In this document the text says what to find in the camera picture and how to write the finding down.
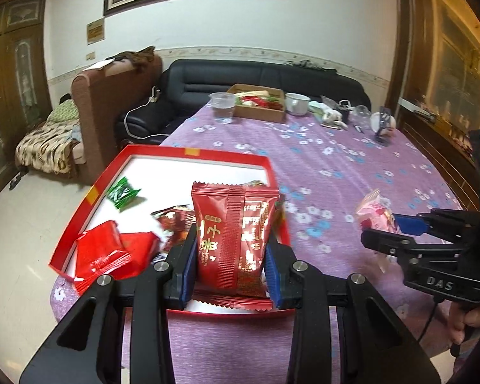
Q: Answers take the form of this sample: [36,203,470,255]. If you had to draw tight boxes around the red snack packet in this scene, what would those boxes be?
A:
[151,204,196,253]

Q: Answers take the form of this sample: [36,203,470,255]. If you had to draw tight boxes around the long red snack pack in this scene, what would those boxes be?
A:
[73,220,159,296]

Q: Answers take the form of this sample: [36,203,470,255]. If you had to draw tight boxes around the pink Lotso snack packet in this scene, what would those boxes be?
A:
[356,189,401,234]

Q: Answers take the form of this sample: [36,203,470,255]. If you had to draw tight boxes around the red gold-lettered snack bag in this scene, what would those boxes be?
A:
[191,182,280,298]

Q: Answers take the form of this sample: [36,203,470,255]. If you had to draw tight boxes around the green plum snack packet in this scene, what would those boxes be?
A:
[106,177,140,211]

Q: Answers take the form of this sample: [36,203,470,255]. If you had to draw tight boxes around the person right hand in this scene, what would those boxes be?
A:
[447,302,480,344]

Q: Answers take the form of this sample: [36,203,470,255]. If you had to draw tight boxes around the red gift box tray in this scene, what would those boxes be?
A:
[49,145,277,320]

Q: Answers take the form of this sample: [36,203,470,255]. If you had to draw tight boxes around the purple floral tablecloth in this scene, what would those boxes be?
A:
[49,101,480,384]

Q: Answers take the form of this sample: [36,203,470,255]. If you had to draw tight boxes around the white plastic jar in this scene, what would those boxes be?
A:
[369,112,396,135]

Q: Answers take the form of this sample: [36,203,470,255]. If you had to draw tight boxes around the black phone stand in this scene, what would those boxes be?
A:
[374,107,393,147]

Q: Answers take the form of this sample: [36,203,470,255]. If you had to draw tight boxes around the clear plastic cup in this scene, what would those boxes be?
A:
[349,105,372,133]

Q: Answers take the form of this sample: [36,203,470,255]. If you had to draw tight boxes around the patterned blanket bed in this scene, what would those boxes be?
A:
[14,98,83,177]

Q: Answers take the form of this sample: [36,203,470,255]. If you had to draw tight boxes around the small black pouch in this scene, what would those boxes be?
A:
[336,100,352,125]

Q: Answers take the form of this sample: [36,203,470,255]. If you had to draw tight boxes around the white plush toy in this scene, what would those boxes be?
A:
[315,108,348,130]

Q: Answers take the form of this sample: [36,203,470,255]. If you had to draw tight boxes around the clear water cup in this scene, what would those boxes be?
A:
[209,92,236,124]

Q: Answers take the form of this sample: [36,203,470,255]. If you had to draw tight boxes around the brown armchair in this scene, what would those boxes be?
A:
[70,46,162,185]

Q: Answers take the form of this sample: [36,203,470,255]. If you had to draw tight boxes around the black leather sofa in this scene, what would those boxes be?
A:
[114,59,372,145]

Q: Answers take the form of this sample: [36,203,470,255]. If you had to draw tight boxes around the cardboard snack box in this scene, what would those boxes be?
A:
[227,83,286,123]

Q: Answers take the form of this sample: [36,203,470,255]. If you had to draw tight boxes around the white ceramic mug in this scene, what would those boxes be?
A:
[285,93,311,116]

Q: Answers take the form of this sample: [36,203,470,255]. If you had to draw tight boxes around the wooden cabinet doors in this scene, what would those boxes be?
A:
[0,0,52,192]

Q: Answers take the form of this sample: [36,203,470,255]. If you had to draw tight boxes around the white charging cable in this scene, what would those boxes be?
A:
[123,85,172,140]

